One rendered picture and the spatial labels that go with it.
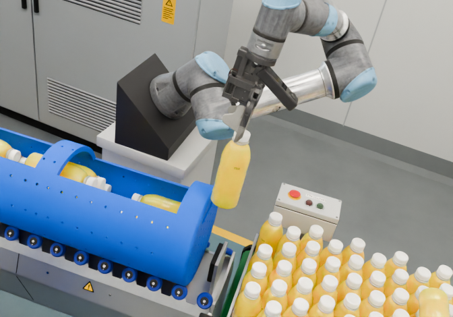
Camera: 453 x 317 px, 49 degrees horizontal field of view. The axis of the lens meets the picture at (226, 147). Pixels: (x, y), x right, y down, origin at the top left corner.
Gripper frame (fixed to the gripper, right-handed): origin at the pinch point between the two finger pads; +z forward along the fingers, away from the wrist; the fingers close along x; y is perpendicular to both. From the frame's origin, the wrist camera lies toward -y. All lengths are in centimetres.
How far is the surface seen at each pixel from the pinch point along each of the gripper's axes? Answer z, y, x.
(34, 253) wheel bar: 59, 44, 3
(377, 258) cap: 27, -48, -15
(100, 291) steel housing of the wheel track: 61, 22, 4
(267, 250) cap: 31.9, -17.8, -5.3
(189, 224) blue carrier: 26.0, 3.9, 5.7
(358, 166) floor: 102, -79, -246
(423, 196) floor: 98, -127, -230
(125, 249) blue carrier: 38.5, 17.3, 9.0
